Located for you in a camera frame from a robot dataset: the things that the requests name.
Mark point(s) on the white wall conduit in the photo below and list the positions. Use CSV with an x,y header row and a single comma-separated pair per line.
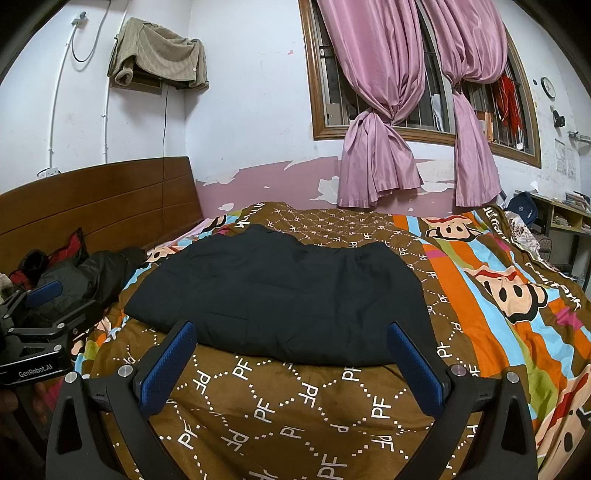
x,y
57,92

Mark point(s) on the stack of magazines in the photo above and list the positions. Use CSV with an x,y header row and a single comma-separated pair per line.
x,y
579,201

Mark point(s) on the wooden headboard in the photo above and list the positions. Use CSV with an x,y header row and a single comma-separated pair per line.
x,y
92,207

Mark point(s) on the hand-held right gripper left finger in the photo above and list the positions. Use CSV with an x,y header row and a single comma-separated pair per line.
x,y
166,364

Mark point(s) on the red hanging ornament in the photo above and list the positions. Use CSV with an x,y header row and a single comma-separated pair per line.
x,y
508,101

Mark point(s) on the narrow pink curtain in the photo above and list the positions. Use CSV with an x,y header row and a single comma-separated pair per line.
x,y
471,157

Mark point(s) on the small wall shelf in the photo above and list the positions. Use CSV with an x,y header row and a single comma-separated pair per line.
x,y
579,137

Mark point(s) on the black wall lamp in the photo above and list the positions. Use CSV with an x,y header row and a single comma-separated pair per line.
x,y
558,119

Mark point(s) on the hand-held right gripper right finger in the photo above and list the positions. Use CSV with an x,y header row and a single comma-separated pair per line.
x,y
413,364

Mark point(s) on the round wall clock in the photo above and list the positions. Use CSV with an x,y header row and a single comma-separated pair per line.
x,y
548,86

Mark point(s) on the dark blue cap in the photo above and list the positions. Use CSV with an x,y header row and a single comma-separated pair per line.
x,y
521,207

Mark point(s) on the red cloth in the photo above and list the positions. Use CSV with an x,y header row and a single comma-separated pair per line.
x,y
74,244

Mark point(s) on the beige cloth cover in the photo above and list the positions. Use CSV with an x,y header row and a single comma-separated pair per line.
x,y
157,50

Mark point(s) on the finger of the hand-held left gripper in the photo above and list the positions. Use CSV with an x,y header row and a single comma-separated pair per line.
x,y
60,318
44,293

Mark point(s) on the wooden window frame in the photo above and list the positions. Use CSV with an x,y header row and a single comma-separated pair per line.
x,y
314,92

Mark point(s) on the black jacket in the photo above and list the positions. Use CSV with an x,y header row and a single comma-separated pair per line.
x,y
286,290

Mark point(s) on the brown printed blanket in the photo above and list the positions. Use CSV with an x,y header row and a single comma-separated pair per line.
x,y
300,406

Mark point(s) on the wide pink curtain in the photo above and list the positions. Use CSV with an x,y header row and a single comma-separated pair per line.
x,y
378,157

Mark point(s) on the wooden shelf desk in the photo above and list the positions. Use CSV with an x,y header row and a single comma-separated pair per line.
x,y
565,211

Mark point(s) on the white wall outlet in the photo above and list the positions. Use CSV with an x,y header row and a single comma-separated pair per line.
x,y
48,173

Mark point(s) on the paper wall calendar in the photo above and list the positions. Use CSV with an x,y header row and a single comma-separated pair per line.
x,y
565,159

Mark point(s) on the wall air conditioner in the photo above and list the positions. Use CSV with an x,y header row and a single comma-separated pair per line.
x,y
138,83

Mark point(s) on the floral cloth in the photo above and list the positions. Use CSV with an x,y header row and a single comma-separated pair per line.
x,y
524,235

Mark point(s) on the dark crumpled garment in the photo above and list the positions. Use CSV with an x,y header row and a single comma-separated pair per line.
x,y
101,272

